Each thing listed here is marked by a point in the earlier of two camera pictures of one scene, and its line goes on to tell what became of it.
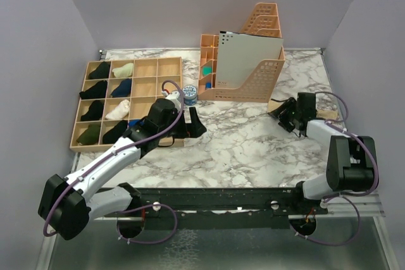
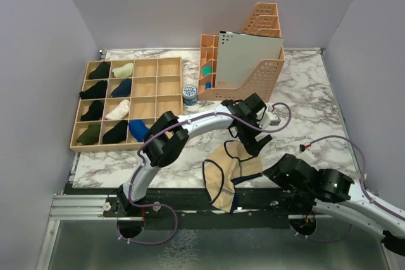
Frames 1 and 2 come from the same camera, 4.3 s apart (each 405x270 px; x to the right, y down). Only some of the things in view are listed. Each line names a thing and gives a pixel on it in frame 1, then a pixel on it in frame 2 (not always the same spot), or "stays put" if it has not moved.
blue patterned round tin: [190, 93] stays put
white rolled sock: [120, 111] stays put
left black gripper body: [165, 129] → [247, 138]
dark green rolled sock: [90, 136] stays put
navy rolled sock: [123, 90] stays put
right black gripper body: [290, 127] → [285, 182]
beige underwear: [321, 113] → [228, 162]
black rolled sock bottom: [115, 133] stays put
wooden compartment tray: [116, 92] stays put
